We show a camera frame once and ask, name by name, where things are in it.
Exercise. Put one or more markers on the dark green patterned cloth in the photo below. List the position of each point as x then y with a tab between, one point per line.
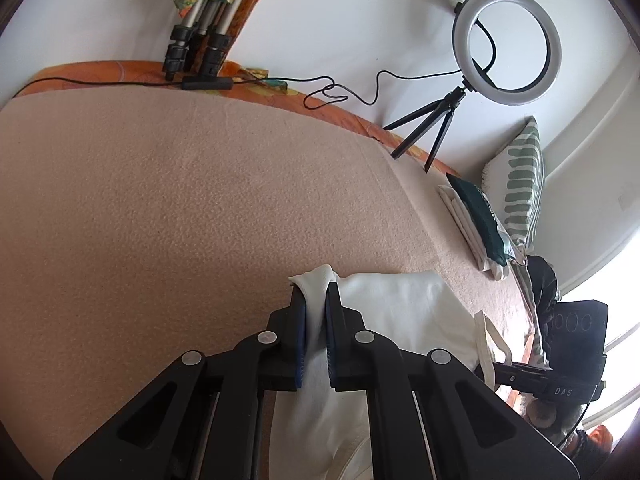
475	210

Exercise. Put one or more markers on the orange patterned board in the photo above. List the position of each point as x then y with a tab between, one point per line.
250	15

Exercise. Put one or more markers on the white folded clothes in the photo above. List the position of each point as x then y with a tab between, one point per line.
462	215

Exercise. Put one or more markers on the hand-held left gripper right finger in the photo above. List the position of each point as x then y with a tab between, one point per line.
330	340

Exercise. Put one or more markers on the small black tripod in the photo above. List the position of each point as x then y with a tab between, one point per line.
440	125

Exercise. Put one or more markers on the silver folded tripod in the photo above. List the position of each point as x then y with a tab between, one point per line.
215	45

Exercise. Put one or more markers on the beige fleece blanket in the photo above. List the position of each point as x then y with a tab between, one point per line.
150	210

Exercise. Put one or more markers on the white camisole top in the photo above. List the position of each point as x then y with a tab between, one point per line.
400	310

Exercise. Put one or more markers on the white window frame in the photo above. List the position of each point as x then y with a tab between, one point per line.
590	265

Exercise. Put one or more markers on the person's right hand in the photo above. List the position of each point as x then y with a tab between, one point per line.
542	412

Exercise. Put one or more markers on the green striped pillow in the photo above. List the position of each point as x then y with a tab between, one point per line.
520	170

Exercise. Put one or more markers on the person's right forearm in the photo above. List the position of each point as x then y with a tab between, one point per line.
592	442

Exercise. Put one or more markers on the black cloth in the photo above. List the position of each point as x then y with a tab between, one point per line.
542	280

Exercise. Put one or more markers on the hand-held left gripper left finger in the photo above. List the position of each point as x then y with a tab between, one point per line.
300	330

